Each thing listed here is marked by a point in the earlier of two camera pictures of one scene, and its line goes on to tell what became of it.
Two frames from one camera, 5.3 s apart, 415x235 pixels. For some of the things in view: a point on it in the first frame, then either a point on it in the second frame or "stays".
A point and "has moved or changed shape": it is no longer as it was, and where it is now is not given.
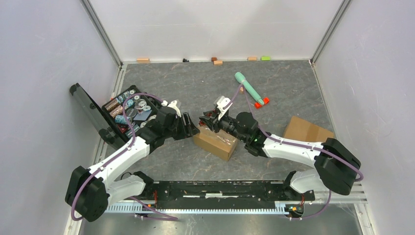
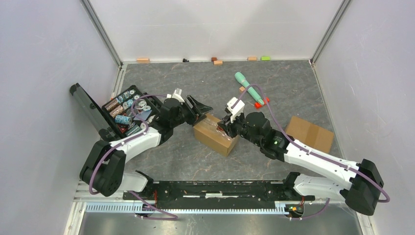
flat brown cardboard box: [300, 129] stays
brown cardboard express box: [221, 144] has moved or changed shape
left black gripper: [188, 130] → [202, 108]
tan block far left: [143, 60] stays
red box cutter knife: [211, 114] has moved or changed shape
